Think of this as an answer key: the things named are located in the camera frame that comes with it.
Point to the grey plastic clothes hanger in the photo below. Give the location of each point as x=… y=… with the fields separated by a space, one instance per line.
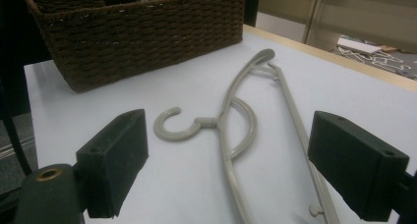
x=226 y=132

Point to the beige wooden shelf unit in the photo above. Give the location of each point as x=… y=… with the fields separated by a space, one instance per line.
x=360 y=11

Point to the white table mat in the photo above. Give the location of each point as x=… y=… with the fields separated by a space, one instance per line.
x=344 y=96

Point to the metal floor rail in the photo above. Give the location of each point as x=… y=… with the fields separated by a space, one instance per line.
x=14 y=148

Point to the white flat board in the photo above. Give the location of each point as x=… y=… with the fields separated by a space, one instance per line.
x=359 y=45

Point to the brown wicker basket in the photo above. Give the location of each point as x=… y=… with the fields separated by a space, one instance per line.
x=147 y=37

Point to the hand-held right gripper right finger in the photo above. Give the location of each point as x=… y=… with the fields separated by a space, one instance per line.
x=357 y=161

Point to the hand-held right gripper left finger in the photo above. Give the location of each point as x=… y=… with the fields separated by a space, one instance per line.
x=113 y=158

